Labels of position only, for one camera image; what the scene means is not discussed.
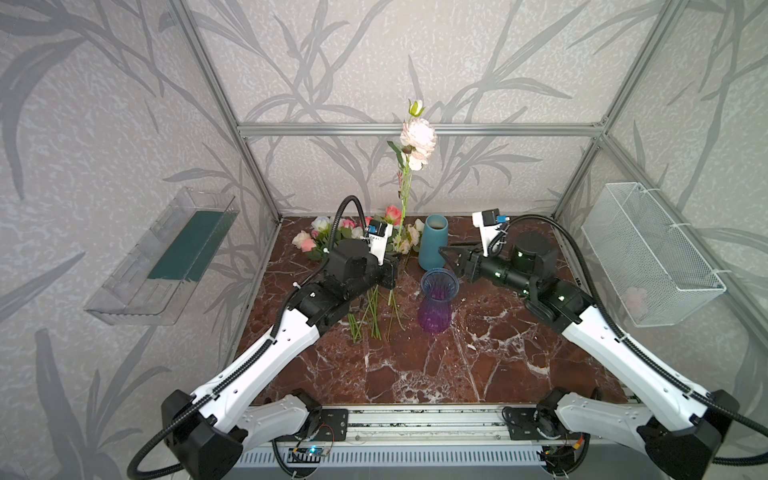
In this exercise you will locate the white wire mesh basket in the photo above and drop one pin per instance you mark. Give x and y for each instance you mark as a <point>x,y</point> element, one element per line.
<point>660,277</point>

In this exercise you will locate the dark pink rose stem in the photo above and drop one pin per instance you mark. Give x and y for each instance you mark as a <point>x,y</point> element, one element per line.
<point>396,247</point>

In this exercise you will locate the pink rose flower stem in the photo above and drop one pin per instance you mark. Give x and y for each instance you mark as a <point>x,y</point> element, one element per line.
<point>349,229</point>

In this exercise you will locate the pale pink peony flower stem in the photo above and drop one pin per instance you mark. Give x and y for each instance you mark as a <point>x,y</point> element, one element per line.
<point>417,143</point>

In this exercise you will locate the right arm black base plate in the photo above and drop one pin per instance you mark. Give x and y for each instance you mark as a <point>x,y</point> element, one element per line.
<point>524,423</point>

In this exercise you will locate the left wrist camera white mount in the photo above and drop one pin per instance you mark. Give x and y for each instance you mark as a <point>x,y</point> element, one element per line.
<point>378,234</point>

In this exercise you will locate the purple blue glass vase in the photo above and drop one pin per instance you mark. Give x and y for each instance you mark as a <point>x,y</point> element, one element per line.
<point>439,287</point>

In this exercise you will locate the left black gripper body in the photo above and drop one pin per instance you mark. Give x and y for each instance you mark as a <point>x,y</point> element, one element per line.
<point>388,274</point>

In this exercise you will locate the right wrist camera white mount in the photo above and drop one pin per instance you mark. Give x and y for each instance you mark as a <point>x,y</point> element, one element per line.
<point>489,223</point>

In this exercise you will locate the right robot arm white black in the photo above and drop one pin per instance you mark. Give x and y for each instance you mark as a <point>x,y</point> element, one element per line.
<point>574,314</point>

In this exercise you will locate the blue white rose stem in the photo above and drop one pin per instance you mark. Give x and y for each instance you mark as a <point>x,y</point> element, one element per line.
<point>324,224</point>

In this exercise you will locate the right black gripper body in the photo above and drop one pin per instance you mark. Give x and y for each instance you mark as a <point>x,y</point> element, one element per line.
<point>471,263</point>

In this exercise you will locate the teal ceramic cylinder vase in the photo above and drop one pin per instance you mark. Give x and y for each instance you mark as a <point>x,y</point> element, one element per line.
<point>433,237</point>

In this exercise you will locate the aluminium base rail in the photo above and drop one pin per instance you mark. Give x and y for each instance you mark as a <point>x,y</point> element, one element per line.
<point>420,426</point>

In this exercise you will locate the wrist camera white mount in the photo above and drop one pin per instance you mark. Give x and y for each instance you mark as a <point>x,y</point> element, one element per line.
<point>378,234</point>
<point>489,223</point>

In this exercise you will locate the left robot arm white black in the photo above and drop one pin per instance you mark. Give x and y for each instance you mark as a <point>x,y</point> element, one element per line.
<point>306,314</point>

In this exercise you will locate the clear plastic wall shelf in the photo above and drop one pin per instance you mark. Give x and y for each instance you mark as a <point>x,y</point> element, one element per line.
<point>152,285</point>

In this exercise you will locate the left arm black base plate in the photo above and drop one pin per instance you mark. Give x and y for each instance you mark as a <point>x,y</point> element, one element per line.
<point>325,425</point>

